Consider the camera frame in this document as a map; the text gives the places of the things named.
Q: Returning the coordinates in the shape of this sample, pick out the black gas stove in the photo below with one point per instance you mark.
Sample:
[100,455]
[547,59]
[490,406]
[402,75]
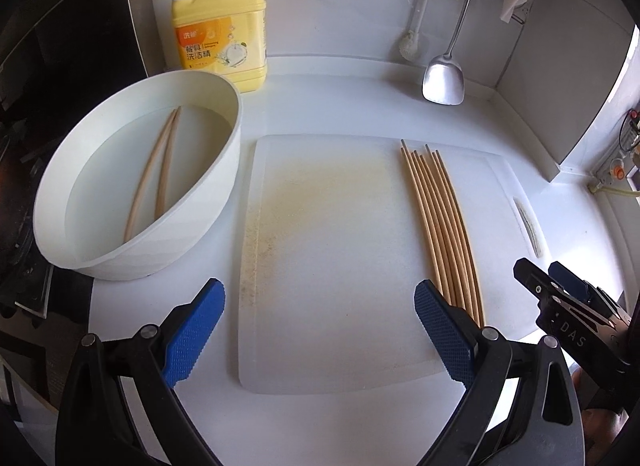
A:
[20,226]

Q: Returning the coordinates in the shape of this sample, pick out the white plastic basin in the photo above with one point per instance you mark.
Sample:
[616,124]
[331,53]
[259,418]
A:
[150,256]

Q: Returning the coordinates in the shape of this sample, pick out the long wooden chopstick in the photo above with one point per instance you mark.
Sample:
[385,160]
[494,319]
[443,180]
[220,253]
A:
[145,180]
[166,170]

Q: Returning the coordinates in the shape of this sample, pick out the stainless steel spatula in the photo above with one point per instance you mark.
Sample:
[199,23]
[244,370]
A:
[442,83]

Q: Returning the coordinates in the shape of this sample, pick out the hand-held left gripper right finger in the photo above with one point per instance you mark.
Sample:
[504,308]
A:
[442,331]

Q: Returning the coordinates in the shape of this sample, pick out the gas valve with orange knob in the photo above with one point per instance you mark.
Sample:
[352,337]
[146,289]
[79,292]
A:
[618,171]

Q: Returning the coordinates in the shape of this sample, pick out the row of wooden chopsticks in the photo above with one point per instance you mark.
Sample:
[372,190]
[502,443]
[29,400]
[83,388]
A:
[440,226]

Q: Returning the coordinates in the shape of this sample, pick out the yellow detergent pump bottle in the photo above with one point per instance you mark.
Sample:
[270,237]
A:
[220,45]

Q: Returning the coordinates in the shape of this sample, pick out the person's right hand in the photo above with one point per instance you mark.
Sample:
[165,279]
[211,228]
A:
[600,426]

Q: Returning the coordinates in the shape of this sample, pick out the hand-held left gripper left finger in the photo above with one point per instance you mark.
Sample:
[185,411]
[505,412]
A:
[197,331]

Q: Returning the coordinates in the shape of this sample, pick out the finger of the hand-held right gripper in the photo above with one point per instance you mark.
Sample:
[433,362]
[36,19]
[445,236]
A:
[567,280]
[532,281]

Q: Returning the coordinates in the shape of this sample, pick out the white bottle brush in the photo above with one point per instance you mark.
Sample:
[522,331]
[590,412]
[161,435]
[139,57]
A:
[411,43]

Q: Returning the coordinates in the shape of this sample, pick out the white plastic cutting board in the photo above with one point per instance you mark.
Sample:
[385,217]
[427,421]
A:
[325,246]

